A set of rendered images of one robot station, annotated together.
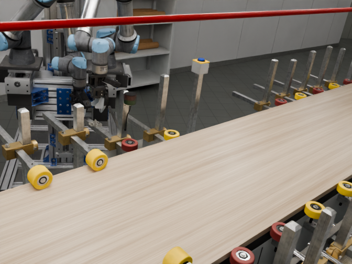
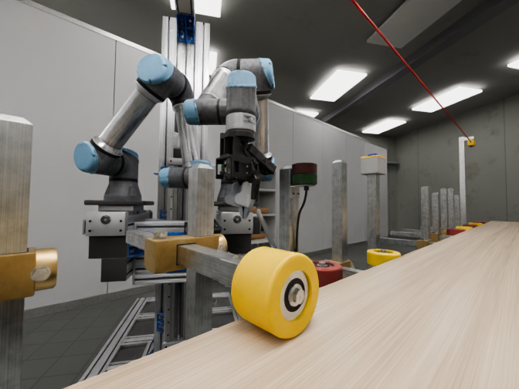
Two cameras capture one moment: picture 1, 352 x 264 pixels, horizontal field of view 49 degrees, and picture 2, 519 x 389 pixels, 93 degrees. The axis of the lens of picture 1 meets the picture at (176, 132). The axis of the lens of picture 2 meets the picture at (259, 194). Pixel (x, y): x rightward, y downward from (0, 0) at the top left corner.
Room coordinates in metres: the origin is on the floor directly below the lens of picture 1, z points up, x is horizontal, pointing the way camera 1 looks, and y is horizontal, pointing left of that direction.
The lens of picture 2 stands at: (1.14, 0.33, 1.03)
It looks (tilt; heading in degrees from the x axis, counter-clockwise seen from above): 2 degrees up; 2
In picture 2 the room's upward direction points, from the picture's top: 1 degrees clockwise
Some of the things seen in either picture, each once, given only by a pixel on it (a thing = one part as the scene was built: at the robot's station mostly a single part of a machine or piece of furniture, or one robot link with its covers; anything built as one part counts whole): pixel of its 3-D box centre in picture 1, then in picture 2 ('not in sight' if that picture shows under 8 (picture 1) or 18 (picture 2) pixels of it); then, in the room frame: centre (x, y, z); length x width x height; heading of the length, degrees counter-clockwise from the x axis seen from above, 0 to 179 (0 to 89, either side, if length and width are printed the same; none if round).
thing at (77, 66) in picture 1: (78, 68); (200, 176); (2.00, 0.57, 1.12); 0.09 x 0.08 x 0.11; 77
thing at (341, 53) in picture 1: (334, 75); (457, 221); (3.35, -1.32, 0.90); 0.03 x 0.03 x 0.48; 45
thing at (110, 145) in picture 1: (118, 141); not in sight; (1.75, 0.29, 0.84); 0.13 x 0.06 x 0.05; 135
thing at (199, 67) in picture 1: (200, 67); (373, 167); (2.13, -0.09, 1.18); 0.07 x 0.07 x 0.08; 45
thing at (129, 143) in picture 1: (129, 151); (321, 290); (1.65, 0.22, 0.85); 0.08 x 0.08 x 0.11
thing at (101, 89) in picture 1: (98, 84); (238, 157); (1.75, 0.40, 1.14); 0.09 x 0.08 x 0.12; 135
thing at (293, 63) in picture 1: (286, 89); (435, 228); (2.83, -0.79, 0.88); 0.03 x 0.03 x 0.48; 45
